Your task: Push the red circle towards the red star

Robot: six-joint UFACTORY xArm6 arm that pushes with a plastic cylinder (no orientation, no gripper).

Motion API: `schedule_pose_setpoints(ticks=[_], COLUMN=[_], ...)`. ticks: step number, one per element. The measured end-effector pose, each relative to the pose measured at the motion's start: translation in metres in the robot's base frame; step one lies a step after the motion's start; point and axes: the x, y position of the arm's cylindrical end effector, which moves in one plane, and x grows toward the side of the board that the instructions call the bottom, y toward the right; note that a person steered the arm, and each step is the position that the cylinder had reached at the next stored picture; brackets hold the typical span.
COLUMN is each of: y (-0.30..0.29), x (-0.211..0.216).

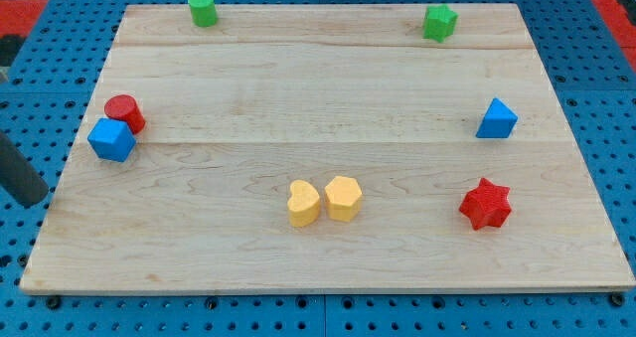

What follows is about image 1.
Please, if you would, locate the red cylinder block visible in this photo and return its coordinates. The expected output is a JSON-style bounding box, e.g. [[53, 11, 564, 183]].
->
[[104, 94, 146, 134]]

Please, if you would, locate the red star block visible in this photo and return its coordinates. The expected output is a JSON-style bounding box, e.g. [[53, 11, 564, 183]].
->
[[459, 178, 512, 231]]

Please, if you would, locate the green star block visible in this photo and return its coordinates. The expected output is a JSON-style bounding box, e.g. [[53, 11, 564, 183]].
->
[[422, 4, 459, 43]]

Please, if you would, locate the yellow hexagon block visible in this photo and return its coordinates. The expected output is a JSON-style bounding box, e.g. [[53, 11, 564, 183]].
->
[[324, 176, 363, 222]]

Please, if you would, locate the yellow heart block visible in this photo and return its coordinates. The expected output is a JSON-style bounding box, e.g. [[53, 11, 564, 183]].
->
[[287, 180, 321, 228]]

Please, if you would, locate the light wooden board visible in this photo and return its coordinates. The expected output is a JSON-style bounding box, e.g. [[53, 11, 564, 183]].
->
[[20, 4, 635, 296]]

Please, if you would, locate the green cylinder block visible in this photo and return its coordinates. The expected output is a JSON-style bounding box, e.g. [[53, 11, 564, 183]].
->
[[188, 0, 218, 27]]

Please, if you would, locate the blue triangle block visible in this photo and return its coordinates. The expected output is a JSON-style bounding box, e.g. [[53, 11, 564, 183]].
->
[[476, 97, 519, 139]]

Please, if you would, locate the blue cube block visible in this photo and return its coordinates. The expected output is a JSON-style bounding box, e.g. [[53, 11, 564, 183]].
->
[[87, 118, 136, 162]]

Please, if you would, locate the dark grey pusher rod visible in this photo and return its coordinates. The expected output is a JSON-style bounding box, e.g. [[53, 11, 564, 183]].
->
[[1, 132, 49, 207]]

